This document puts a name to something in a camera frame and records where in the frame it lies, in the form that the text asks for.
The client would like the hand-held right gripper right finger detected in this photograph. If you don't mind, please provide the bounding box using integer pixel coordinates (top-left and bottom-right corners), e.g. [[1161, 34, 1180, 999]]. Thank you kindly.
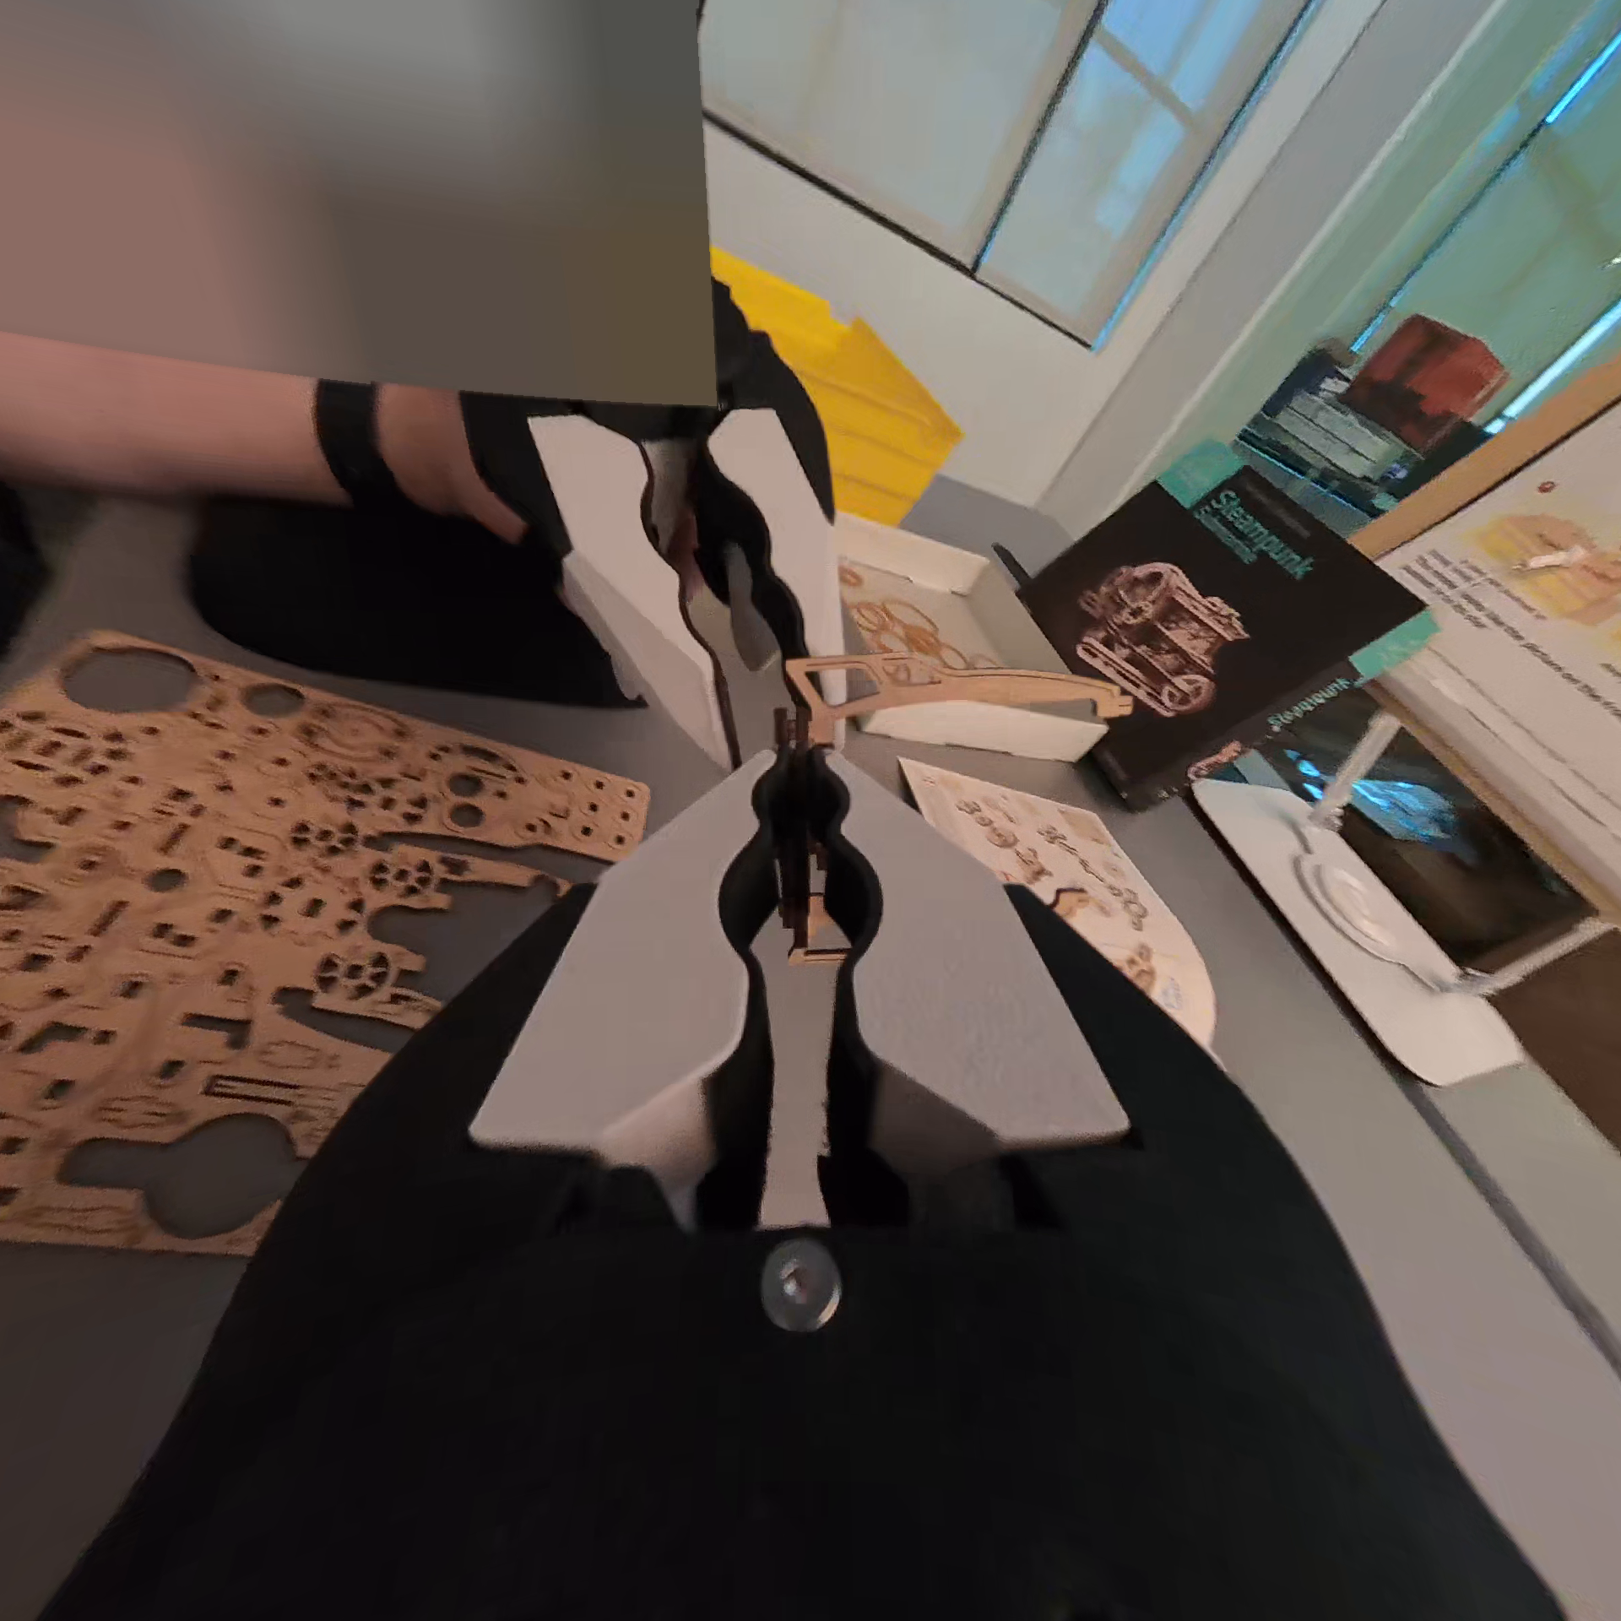
[[816, 754, 1130, 1228]]

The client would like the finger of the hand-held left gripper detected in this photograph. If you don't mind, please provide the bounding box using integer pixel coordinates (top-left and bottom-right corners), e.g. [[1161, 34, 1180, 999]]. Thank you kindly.
[[688, 406, 847, 769], [528, 416, 740, 775]]

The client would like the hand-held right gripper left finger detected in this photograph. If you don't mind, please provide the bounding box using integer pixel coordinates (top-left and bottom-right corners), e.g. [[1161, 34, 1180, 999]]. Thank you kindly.
[[468, 750, 794, 1228]]

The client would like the long wooden arm part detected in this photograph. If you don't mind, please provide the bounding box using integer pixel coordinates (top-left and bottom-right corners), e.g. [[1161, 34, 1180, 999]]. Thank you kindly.
[[783, 653, 1132, 740]]

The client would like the person's left forearm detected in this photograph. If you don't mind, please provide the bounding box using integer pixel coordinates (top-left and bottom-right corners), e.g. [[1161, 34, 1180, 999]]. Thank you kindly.
[[0, 331, 324, 512]]

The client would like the uncut wooden parts sheet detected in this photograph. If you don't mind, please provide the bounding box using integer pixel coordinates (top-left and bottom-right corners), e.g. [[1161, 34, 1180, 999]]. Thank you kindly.
[[845, 593, 1014, 676]]

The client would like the punched wooden parts sheet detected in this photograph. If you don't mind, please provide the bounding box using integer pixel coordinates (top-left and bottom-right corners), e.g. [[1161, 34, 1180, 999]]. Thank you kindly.
[[0, 632, 654, 1259]]

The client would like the black model kit box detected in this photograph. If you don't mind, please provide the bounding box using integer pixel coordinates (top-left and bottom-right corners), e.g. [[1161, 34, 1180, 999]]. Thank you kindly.
[[1018, 441, 1441, 813]]

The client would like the person's left hand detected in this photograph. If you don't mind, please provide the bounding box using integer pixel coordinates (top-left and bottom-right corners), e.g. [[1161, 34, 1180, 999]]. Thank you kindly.
[[374, 381, 540, 549]]

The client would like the yellow plastic bin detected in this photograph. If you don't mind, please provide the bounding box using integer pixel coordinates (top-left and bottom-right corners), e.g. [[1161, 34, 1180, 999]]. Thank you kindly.
[[708, 248, 966, 528]]

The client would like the illustrated instruction booklet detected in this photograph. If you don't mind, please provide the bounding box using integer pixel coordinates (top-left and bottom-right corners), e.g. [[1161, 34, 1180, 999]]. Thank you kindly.
[[897, 757, 1219, 1057]]

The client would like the white cardboard box tray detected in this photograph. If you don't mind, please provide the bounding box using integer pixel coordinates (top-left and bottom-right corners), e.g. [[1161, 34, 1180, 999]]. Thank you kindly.
[[835, 514, 1130, 765]]

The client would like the glass window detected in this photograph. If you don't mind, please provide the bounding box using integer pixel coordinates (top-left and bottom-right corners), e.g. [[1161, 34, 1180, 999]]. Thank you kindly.
[[1342, 40, 1621, 433], [702, 0, 1312, 346]]

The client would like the white tablet corner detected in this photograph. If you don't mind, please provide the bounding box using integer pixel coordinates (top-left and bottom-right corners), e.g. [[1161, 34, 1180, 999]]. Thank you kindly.
[[1190, 709, 1615, 1091]]

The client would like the printed instruction poster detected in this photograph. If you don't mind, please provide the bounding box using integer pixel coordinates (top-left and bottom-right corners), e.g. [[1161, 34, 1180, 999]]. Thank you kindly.
[[1348, 404, 1621, 914]]

